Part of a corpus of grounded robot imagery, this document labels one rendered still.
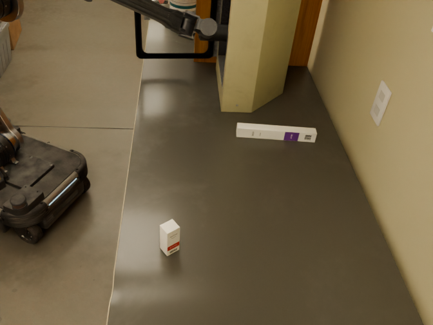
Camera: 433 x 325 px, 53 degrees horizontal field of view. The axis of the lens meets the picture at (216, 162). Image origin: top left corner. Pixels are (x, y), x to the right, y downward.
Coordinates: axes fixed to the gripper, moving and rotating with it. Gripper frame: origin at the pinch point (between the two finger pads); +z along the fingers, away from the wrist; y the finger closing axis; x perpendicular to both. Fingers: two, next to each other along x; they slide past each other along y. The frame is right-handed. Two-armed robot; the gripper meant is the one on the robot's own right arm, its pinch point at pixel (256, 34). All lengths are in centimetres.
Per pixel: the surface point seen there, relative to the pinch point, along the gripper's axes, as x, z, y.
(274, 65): 8.2, 6.8, -6.3
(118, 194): 117, -59, 39
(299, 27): 6.4, 21.6, 23.9
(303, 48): 15.3, 25.0, 24.0
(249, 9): -13.8, -5.4, -13.4
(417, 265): 21, 33, -82
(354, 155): 25, 32, -35
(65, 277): 118, -78, -17
